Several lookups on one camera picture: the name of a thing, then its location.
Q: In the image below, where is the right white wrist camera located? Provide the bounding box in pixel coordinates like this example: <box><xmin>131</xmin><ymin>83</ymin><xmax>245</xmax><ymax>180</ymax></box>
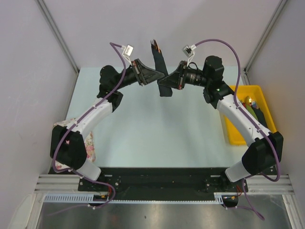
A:
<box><xmin>182</xmin><ymin>44</ymin><xmax>196</xmax><ymax>66</ymax></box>

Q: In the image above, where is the dark rolled napkin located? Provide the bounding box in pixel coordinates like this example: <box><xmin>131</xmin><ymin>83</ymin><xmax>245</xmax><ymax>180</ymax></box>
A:
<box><xmin>252</xmin><ymin>107</ymin><xmax>268</xmax><ymax>128</ymax></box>

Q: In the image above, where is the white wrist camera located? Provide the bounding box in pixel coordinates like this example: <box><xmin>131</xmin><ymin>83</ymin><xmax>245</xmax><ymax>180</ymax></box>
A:
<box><xmin>182</xmin><ymin>44</ymin><xmax>196</xmax><ymax>66</ymax></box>
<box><xmin>121</xmin><ymin>44</ymin><xmax>134</xmax><ymax>64</ymax></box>

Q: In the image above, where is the gold knife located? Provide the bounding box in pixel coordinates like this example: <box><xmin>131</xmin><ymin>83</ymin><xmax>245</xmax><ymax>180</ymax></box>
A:
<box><xmin>153</xmin><ymin>40</ymin><xmax>162</xmax><ymax>53</ymax></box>

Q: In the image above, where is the white cable duct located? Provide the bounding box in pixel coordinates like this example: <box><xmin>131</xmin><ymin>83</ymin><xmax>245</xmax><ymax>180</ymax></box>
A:
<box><xmin>44</xmin><ymin>193</ymin><xmax>227</xmax><ymax>205</ymax></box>

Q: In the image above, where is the gold spoon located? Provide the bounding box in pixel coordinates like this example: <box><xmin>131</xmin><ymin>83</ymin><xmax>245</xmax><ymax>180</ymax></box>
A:
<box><xmin>245</xmin><ymin>96</ymin><xmax>252</xmax><ymax>105</ymax></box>

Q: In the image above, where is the yellow plastic bin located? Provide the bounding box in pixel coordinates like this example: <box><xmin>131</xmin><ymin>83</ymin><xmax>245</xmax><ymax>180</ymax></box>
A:
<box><xmin>224</xmin><ymin>85</ymin><xmax>277</xmax><ymax>146</ymax></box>

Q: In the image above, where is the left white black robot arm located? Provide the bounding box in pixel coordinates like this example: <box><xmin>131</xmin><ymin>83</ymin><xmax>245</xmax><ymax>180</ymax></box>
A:
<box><xmin>50</xmin><ymin>59</ymin><xmax>164</xmax><ymax>181</ymax></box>

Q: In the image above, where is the purple cable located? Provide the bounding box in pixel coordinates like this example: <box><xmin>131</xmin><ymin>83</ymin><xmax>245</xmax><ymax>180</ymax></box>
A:
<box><xmin>45</xmin><ymin>42</ymin><xmax>127</xmax><ymax>217</ymax></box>
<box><xmin>194</xmin><ymin>39</ymin><xmax>281</xmax><ymax>220</ymax></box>

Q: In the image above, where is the purple fork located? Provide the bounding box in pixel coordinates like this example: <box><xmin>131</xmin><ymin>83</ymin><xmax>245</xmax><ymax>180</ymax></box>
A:
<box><xmin>151</xmin><ymin>40</ymin><xmax>160</xmax><ymax>53</ymax></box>

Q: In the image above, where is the right corner aluminium post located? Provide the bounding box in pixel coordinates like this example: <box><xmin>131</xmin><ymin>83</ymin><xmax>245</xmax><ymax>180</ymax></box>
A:
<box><xmin>244</xmin><ymin>0</ymin><xmax>290</xmax><ymax>73</ymax></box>

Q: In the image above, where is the aluminium frame rail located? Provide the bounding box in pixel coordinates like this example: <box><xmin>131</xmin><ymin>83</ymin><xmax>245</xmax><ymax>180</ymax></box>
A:
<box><xmin>34</xmin><ymin>174</ymin><xmax>295</xmax><ymax>195</ymax></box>

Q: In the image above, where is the floral cloth mat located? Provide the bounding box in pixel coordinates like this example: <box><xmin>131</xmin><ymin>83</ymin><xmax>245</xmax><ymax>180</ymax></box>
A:
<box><xmin>53</xmin><ymin>118</ymin><xmax>96</xmax><ymax>170</ymax></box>

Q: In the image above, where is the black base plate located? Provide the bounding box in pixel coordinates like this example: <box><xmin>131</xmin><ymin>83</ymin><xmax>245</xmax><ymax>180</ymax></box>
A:
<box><xmin>76</xmin><ymin>167</ymin><xmax>249</xmax><ymax>203</ymax></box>

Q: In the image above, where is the corner aluminium post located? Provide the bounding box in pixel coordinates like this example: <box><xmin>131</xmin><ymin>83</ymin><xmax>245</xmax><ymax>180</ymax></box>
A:
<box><xmin>35</xmin><ymin>0</ymin><xmax>80</xmax><ymax>73</ymax></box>
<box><xmin>244</xmin><ymin>0</ymin><xmax>290</xmax><ymax>73</ymax></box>

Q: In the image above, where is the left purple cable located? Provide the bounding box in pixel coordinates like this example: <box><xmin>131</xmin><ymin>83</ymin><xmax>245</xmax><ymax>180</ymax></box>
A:
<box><xmin>45</xmin><ymin>42</ymin><xmax>127</xmax><ymax>217</ymax></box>

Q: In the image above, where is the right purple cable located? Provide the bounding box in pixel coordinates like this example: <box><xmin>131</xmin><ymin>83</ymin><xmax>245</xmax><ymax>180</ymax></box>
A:
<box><xmin>194</xmin><ymin>39</ymin><xmax>281</xmax><ymax>220</ymax></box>

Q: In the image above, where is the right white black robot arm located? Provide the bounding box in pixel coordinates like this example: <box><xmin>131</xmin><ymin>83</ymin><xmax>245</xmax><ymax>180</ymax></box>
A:
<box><xmin>158</xmin><ymin>56</ymin><xmax>284</xmax><ymax>182</ymax></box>

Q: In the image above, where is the green rolled napkin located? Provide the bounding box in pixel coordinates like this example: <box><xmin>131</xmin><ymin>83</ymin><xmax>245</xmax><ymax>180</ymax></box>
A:
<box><xmin>246</xmin><ymin>104</ymin><xmax>257</xmax><ymax>119</ymax></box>

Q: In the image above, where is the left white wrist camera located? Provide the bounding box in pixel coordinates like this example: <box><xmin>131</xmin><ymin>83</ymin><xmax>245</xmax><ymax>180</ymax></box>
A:
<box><xmin>121</xmin><ymin>44</ymin><xmax>134</xmax><ymax>64</ymax></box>

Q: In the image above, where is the left corner aluminium post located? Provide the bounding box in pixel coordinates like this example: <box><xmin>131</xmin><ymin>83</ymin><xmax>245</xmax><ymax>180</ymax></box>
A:
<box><xmin>35</xmin><ymin>0</ymin><xmax>80</xmax><ymax>73</ymax></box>

